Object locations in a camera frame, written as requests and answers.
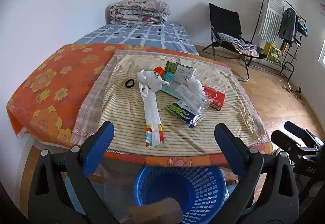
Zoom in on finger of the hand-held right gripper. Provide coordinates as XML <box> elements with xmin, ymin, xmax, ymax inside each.
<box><xmin>271</xmin><ymin>129</ymin><xmax>309</xmax><ymax>163</ymax></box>
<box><xmin>284</xmin><ymin>121</ymin><xmax>318</xmax><ymax>146</ymax></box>

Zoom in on teal tube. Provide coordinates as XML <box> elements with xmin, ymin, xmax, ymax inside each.
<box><xmin>160</xmin><ymin>84</ymin><xmax>183</xmax><ymax>96</ymax></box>

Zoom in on white plastic bag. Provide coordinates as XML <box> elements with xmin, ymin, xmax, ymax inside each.
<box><xmin>137</xmin><ymin>70</ymin><xmax>164</xmax><ymax>99</ymax></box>

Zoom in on pink plaid fringed towel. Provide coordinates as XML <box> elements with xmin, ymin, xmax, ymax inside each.
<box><xmin>71</xmin><ymin>49</ymin><xmax>270</xmax><ymax>157</ymax></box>

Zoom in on black folding chair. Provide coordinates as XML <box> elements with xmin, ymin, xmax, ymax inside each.
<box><xmin>202</xmin><ymin>2</ymin><xmax>259</xmax><ymax>82</ymax></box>

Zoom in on blue plastic basket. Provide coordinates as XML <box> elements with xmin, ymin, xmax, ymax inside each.
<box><xmin>134</xmin><ymin>165</ymin><xmax>229</xmax><ymax>224</ymax></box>

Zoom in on yellow crate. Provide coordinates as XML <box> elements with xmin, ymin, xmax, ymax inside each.
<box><xmin>263</xmin><ymin>42</ymin><xmax>282</xmax><ymax>63</ymax></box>

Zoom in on white tissue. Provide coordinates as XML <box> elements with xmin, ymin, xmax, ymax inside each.
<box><xmin>186</xmin><ymin>79</ymin><xmax>206</xmax><ymax>95</ymax></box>

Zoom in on dark striped cloth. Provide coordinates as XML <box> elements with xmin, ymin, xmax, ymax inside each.
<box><xmin>219</xmin><ymin>33</ymin><xmax>257</xmax><ymax>50</ymax></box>

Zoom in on clear plastic sheet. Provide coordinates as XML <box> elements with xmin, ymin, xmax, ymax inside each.
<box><xmin>103</xmin><ymin>179</ymin><xmax>139</xmax><ymax>217</ymax></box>

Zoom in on green striped hanging towel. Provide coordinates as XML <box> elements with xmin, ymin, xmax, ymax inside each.
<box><xmin>258</xmin><ymin>0</ymin><xmax>286</xmax><ymax>43</ymax></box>

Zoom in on folded floral quilt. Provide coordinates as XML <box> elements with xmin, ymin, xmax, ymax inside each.
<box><xmin>109</xmin><ymin>0</ymin><xmax>170</xmax><ymax>25</ymax></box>

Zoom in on red box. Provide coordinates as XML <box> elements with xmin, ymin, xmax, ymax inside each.
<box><xmin>202</xmin><ymin>85</ymin><xmax>226</xmax><ymax>111</ymax></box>

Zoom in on green wavy tissue packet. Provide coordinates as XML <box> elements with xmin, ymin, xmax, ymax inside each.
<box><xmin>166</xmin><ymin>101</ymin><xmax>200</xmax><ymax>120</ymax></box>

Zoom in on black floor cable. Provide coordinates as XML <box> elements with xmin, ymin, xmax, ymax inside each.
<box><xmin>291</xmin><ymin>87</ymin><xmax>305</xmax><ymax>105</ymax></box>

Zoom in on bed with blue plaid sheet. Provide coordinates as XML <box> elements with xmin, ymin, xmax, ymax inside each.
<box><xmin>72</xmin><ymin>22</ymin><xmax>200</xmax><ymax>55</ymax></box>

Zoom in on dark hanging jacket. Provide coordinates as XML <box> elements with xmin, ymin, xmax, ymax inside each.
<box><xmin>279</xmin><ymin>8</ymin><xmax>298</xmax><ymax>41</ymax></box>

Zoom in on orange floral tablecloth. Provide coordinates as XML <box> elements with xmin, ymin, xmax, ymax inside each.
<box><xmin>6</xmin><ymin>43</ymin><xmax>273</xmax><ymax>171</ymax></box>

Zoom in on pink cloth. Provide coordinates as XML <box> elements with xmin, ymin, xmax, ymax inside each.
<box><xmin>234</xmin><ymin>45</ymin><xmax>259</xmax><ymax>57</ymax></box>

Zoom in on green white carton box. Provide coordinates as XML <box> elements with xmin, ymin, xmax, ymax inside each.
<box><xmin>165</xmin><ymin>61</ymin><xmax>196</xmax><ymax>81</ymax></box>

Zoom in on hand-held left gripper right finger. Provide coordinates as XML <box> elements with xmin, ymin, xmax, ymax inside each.
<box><xmin>214</xmin><ymin>123</ymin><xmax>300</xmax><ymax>224</ymax></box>

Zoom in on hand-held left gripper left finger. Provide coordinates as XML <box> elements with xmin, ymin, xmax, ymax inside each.
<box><xmin>28</xmin><ymin>121</ymin><xmax>120</xmax><ymax>224</ymax></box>

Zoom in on teal hanging garment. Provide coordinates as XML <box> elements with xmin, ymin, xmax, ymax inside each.
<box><xmin>297</xmin><ymin>21</ymin><xmax>309</xmax><ymax>38</ymax></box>

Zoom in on white paper bag colourful print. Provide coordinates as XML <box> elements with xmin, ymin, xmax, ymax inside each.
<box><xmin>143</xmin><ymin>90</ymin><xmax>165</xmax><ymax>147</ymax></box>

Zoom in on yellow striped towel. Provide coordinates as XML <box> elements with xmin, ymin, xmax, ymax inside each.
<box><xmin>98</xmin><ymin>49</ymin><xmax>256</xmax><ymax>157</ymax></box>

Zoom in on black clothes rack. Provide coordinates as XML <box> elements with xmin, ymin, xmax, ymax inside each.
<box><xmin>251</xmin><ymin>0</ymin><xmax>309</xmax><ymax>81</ymax></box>

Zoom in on clear plastic wrapper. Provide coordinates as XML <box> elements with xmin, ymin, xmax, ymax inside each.
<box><xmin>178</xmin><ymin>84</ymin><xmax>211</xmax><ymax>115</ymax></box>

